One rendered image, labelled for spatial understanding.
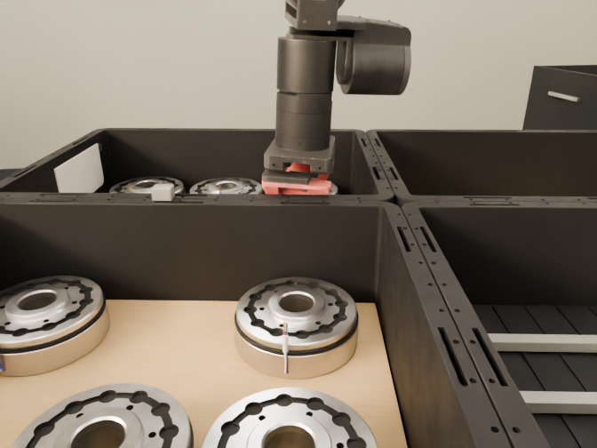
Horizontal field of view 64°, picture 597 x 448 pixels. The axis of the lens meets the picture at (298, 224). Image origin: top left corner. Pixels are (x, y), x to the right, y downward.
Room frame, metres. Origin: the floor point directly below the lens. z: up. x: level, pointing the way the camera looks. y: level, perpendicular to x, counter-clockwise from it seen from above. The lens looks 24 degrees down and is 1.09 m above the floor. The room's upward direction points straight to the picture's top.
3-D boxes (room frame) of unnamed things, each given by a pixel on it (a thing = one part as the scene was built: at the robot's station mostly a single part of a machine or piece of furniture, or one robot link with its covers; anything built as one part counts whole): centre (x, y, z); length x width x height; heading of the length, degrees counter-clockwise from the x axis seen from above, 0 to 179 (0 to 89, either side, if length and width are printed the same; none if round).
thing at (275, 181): (0.48, 0.00, 0.91); 0.07 x 0.07 x 0.09; 84
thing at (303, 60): (0.50, -0.01, 1.04); 0.07 x 0.06 x 0.07; 99
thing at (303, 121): (0.50, 0.00, 0.98); 0.10 x 0.07 x 0.07; 174
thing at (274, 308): (0.34, 0.00, 0.86); 0.05 x 0.05 x 0.01
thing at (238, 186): (0.64, 0.10, 0.86); 0.05 x 0.05 x 0.01
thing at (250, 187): (0.64, 0.10, 0.86); 0.10 x 0.10 x 0.01
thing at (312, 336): (0.34, 0.00, 0.86); 0.10 x 0.10 x 0.01
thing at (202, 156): (0.57, 0.11, 0.87); 0.40 x 0.30 x 0.11; 89
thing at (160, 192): (0.42, 0.12, 0.94); 0.02 x 0.01 x 0.01; 89
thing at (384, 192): (0.57, 0.11, 0.92); 0.40 x 0.30 x 0.02; 89
